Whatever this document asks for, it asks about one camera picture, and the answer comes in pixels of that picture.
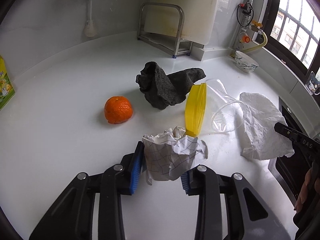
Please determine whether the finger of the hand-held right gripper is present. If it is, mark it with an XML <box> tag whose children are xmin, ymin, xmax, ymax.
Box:
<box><xmin>274</xmin><ymin>122</ymin><xmax>320</xmax><ymax>160</ymax></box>

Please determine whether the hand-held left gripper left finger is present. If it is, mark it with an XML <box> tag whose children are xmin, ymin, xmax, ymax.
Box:
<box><xmin>29</xmin><ymin>141</ymin><xmax>145</xmax><ymax>240</ymax></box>

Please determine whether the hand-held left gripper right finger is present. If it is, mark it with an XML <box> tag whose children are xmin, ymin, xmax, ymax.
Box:
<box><xmin>180</xmin><ymin>165</ymin><xmax>292</xmax><ymax>240</ymax></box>

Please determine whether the checked paper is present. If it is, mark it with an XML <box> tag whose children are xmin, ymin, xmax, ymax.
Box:
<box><xmin>142</xmin><ymin>126</ymin><xmax>208</xmax><ymax>186</ymax></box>

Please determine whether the white paper napkin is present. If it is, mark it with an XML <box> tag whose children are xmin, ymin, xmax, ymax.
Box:
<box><xmin>239</xmin><ymin>92</ymin><xmax>295</xmax><ymax>161</ymax></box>

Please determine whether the orange tangerine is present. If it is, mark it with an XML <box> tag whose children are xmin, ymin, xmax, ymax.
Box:
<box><xmin>104</xmin><ymin>96</ymin><xmax>133</xmax><ymax>125</ymax></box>

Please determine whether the dark grey cloth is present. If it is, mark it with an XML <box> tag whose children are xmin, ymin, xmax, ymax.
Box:
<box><xmin>135</xmin><ymin>61</ymin><xmax>207</xmax><ymax>110</ymax></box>

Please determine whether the clear plastic cup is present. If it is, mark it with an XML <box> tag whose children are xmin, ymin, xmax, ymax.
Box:
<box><xmin>200</xmin><ymin>78</ymin><xmax>252</xmax><ymax>135</ymax></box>

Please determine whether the person's right hand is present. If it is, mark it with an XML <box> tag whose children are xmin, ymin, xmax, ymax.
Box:
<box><xmin>294</xmin><ymin>166</ymin><xmax>314</xmax><ymax>213</ymax></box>

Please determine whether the black kitchen sink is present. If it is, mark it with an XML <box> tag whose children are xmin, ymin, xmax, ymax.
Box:
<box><xmin>267</xmin><ymin>97</ymin><xmax>320</xmax><ymax>205</ymax></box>

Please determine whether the printed glass mug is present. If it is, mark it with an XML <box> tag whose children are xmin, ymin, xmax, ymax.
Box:
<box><xmin>307</xmin><ymin>71</ymin><xmax>320</xmax><ymax>95</ymax></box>

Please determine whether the white blue patterned bowl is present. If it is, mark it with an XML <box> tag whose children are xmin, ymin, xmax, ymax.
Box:
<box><xmin>234</xmin><ymin>50</ymin><xmax>259</xmax><ymax>74</ymax></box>

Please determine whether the white regulator orange knob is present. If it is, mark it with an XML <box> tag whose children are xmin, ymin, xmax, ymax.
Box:
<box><xmin>239</xmin><ymin>31</ymin><xmax>250</xmax><ymax>53</ymax></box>

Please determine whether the steel board rack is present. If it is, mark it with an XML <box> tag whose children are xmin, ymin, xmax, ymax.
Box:
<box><xmin>137</xmin><ymin>2</ymin><xmax>193</xmax><ymax>58</ymax></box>

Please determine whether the dark framed window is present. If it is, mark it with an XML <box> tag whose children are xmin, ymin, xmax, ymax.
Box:
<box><xmin>260</xmin><ymin>0</ymin><xmax>320</xmax><ymax>78</ymax></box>

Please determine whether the black gas valve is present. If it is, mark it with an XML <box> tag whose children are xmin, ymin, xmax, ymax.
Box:
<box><xmin>237</xmin><ymin>2</ymin><xmax>254</xmax><ymax>27</ymax></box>

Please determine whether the blue white bottle brush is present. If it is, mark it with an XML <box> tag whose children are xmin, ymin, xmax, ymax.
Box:
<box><xmin>84</xmin><ymin>0</ymin><xmax>98</xmax><ymax>38</ymax></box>

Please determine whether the yellow green seasoning pouch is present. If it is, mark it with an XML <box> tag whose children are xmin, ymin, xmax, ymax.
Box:
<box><xmin>0</xmin><ymin>55</ymin><xmax>15</xmax><ymax>111</ymax></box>

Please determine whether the white cutting board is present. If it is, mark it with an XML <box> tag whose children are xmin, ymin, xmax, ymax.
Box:
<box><xmin>150</xmin><ymin>0</ymin><xmax>222</xmax><ymax>45</ymax></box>

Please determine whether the yellow gas hose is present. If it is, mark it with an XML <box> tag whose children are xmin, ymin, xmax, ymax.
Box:
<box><xmin>244</xmin><ymin>30</ymin><xmax>268</xmax><ymax>54</ymax></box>

